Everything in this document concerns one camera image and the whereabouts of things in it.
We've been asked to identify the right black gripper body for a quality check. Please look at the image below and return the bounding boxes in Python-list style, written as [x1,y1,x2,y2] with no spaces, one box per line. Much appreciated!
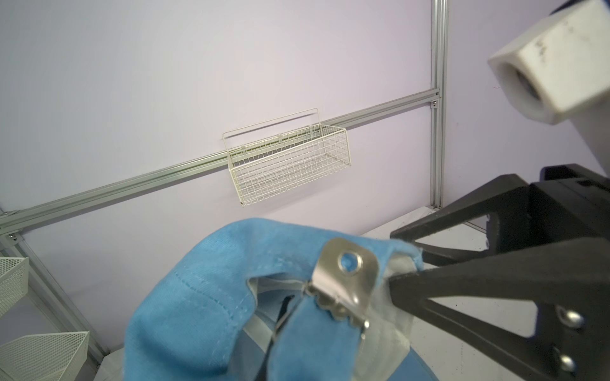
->
[528,164,609,244]

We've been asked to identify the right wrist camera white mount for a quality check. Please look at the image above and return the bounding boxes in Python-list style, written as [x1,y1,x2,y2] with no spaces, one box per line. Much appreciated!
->
[488,0,609,172]

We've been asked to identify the aluminium frame rails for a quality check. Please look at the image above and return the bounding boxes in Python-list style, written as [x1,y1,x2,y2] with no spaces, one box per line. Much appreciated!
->
[1,1,450,330]

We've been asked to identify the white wire wall basket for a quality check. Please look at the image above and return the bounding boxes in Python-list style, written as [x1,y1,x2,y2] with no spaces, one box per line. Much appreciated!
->
[222,108,352,206]

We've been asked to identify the light blue baseball cap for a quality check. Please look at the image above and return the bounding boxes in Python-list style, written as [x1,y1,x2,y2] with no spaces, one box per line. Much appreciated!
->
[123,218,435,380]

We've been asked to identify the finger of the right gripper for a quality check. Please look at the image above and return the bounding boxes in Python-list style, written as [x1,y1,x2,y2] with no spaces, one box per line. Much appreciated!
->
[390,174,531,267]
[390,238,609,380]

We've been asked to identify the white mesh two-tier shelf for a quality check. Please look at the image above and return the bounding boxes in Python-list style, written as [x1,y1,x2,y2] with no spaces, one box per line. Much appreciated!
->
[1,257,90,380]

